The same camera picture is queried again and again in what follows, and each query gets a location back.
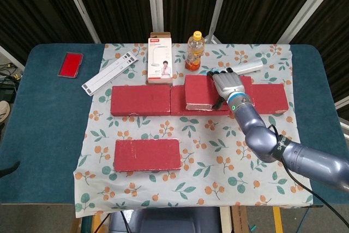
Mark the white desk lamp box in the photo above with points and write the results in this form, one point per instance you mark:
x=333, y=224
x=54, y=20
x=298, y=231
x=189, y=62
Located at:
x=160, y=58

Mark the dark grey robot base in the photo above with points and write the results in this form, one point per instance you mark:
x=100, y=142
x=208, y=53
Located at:
x=169, y=220

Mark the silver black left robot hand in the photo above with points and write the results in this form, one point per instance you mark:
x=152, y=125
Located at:
x=9, y=169

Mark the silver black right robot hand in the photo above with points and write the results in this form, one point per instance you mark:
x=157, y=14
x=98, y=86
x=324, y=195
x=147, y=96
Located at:
x=227, y=84

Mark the red brick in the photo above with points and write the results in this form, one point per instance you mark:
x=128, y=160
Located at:
x=140, y=99
x=147, y=155
x=177, y=102
x=197, y=88
x=270, y=98

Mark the red phone in case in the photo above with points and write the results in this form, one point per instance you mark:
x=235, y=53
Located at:
x=71, y=64

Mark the white flat remote bar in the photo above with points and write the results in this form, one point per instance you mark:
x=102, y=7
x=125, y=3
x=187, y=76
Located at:
x=109, y=73

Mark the beige shoe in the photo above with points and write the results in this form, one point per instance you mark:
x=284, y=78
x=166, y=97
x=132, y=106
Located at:
x=4, y=110

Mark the blue white tube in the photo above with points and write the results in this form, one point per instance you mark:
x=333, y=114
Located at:
x=248, y=67

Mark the floral fruit-print tablecloth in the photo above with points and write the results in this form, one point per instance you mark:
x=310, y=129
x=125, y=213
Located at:
x=191, y=194

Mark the yellow-capped iced tea bottle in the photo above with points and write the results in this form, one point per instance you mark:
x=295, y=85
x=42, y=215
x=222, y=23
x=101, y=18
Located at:
x=194, y=50

